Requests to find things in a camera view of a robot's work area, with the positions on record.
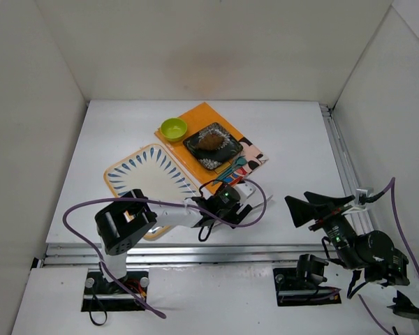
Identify brown croissant bread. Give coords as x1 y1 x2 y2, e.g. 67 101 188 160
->
196 133 224 151

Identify silver metal tongs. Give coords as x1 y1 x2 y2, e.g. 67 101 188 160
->
251 195 273 210

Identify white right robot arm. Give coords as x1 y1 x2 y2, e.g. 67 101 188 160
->
284 191 419 320

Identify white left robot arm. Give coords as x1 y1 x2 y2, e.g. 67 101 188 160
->
95 184 255 283

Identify teal plastic spoon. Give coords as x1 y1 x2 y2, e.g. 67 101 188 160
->
216 156 248 182

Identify black floral square plate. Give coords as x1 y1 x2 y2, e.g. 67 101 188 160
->
183 122 243 170

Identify teal plastic fork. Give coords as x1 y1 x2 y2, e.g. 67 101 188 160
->
216 156 244 182

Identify white blue-patterned rectangular plate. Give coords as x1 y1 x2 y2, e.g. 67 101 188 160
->
103 143 202 241

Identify green small bowl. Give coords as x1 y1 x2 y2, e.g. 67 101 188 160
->
160 118 188 142

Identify orange cartoon placemat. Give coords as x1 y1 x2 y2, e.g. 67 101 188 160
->
155 103 268 193

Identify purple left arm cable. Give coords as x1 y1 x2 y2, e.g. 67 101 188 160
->
61 179 268 319

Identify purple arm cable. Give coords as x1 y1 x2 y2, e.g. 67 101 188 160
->
358 177 419 335
61 179 268 319

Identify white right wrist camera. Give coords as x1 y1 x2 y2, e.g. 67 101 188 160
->
346 187 374 214

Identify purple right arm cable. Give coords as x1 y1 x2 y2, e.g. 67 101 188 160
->
358 177 419 335

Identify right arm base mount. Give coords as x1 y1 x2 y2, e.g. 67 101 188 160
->
272 254 341 307

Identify aluminium frame rail right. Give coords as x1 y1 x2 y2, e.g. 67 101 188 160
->
319 103 419 335

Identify aluminium frame rail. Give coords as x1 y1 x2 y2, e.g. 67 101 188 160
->
42 244 325 267
319 103 419 335

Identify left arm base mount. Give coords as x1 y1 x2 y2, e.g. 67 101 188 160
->
80 268 150 313

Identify aluminium frame rail front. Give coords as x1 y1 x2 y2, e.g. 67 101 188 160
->
42 244 325 267

